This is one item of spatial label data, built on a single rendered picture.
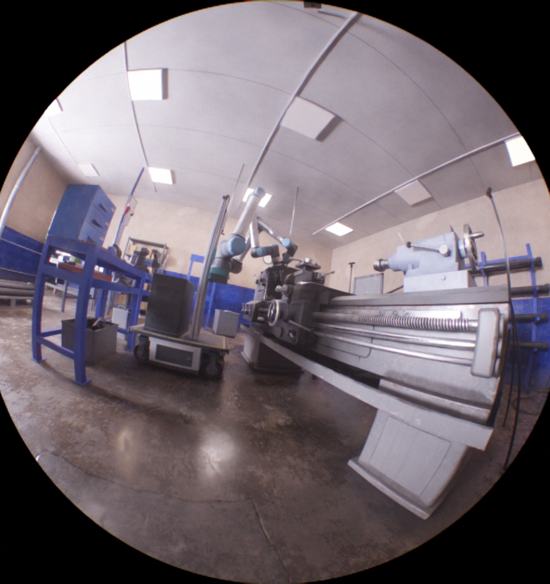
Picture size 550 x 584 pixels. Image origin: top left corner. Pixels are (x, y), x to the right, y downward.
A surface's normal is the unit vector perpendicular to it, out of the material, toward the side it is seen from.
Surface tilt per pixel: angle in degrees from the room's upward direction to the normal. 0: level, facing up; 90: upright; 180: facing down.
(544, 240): 90
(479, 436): 90
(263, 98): 180
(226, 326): 90
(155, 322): 90
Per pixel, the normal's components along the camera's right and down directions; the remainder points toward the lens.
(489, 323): -0.92, -0.20
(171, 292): 0.26, -0.07
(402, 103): -0.17, 0.98
